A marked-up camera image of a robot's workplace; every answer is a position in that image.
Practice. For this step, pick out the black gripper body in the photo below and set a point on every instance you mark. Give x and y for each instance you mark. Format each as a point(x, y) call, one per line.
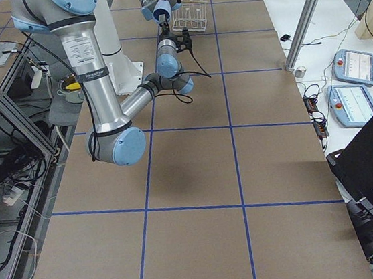
point(162, 32)

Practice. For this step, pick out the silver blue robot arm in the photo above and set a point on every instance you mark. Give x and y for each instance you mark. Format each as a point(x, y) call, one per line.
point(113, 138)

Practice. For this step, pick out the pot with yellow item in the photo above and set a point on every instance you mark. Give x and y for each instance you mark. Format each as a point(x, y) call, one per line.
point(70, 90)

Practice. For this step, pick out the small black device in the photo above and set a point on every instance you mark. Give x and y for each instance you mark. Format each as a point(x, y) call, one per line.
point(284, 37)

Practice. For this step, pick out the small metal cylinder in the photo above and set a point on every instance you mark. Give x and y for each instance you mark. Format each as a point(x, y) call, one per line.
point(300, 71)

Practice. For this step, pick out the black orange usb hub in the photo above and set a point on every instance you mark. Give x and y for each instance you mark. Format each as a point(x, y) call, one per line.
point(320, 129)
point(310, 104)

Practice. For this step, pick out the black orange usb hub lower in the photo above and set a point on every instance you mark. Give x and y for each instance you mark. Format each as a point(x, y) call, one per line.
point(320, 129)

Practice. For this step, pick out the upper teach pendant tablet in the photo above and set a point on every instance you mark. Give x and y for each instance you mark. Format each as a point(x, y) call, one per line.
point(354, 67)

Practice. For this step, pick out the teach pendant tablet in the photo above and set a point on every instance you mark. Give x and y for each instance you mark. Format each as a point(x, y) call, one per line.
point(352, 105)
point(354, 67)

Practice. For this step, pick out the lower teach pendant tablet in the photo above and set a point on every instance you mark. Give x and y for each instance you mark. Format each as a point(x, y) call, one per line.
point(352, 105)

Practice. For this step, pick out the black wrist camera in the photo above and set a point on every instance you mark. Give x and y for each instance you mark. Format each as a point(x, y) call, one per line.
point(184, 41)

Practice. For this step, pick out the white camera stand pillar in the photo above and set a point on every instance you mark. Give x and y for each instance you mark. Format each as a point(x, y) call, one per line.
point(125, 74)

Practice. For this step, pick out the aluminium frame post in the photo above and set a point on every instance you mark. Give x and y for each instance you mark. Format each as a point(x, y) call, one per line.
point(302, 27)

